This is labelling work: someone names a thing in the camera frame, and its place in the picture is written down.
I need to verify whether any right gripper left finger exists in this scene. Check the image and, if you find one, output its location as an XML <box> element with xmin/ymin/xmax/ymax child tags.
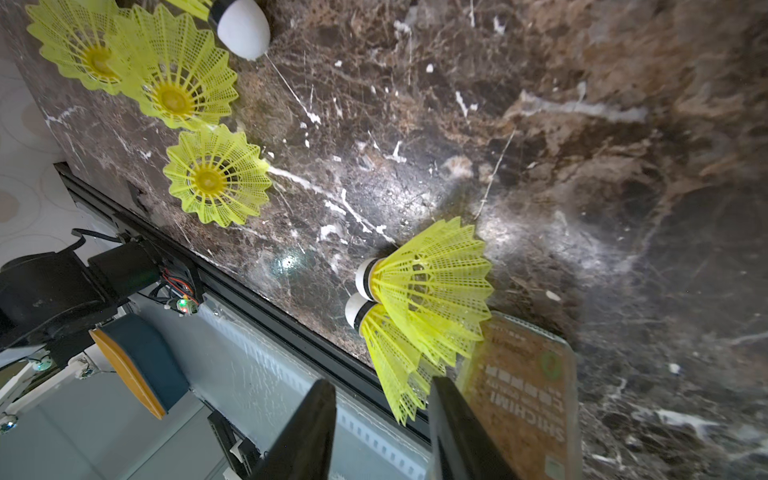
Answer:
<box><xmin>247</xmin><ymin>379</ymin><xmax>337</xmax><ymax>480</ymax></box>

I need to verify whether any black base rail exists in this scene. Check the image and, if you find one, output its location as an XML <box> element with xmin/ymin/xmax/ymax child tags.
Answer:
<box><xmin>54</xmin><ymin>162</ymin><xmax>430</xmax><ymax>447</ymax></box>

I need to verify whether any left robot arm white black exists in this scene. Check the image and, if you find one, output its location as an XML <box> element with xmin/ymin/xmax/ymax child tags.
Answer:
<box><xmin>1</xmin><ymin>228</ymin><xmax>203</xmax><ymax>350</ymax></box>

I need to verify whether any yellow shuttlecock four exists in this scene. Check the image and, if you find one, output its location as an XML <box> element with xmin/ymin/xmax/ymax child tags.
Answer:
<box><xmin>163</xmin><ymin>125</ymin><xmax>272</xmax><ymax>228</ymax></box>

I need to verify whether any yellow shuttlecock three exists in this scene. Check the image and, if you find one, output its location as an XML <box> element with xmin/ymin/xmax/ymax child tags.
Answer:
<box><xmin>25</xmin><ymin>0</ymin><xmax>128</xmax><ymax>95</ymax></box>

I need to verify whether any glass spice jar silver lid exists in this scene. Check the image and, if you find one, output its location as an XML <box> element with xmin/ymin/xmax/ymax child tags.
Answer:
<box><xmin>457</xmin><ymin>311</ymin><xmax>583</xmax><ymax>480</ymax></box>

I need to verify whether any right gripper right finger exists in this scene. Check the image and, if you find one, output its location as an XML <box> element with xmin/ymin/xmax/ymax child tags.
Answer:
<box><xmin>427</xmin><ymin>377</ymin><xmax>519</xmax><ymax>479</ymax></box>

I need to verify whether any yellow shuttlecock eight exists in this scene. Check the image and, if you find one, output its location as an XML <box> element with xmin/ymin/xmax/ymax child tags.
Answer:
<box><xmin>355</xmin><ymin>217</ymin><xmax>493</xmax><ymax>367</ymax></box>

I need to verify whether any yellow shuttlecock five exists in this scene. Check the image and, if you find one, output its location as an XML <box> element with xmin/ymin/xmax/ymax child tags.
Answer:
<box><xmin>107</xmin><ymin>5</ymin><xmax>238</xmax><ymax>131</ymax></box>

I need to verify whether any yellow shuttlecock one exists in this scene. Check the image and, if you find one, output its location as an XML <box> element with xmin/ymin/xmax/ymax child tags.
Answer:
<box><xmin>345</xmin><ymin>293</ymin><xmax>446</xmax><ymax>426</ymax></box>

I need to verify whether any yellow shuttlecock six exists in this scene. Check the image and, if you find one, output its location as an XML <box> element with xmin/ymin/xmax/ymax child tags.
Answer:
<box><xmin>169</xmin><ymin>0</ymin><xmax>271</xmax><ymax>61</ymax></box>

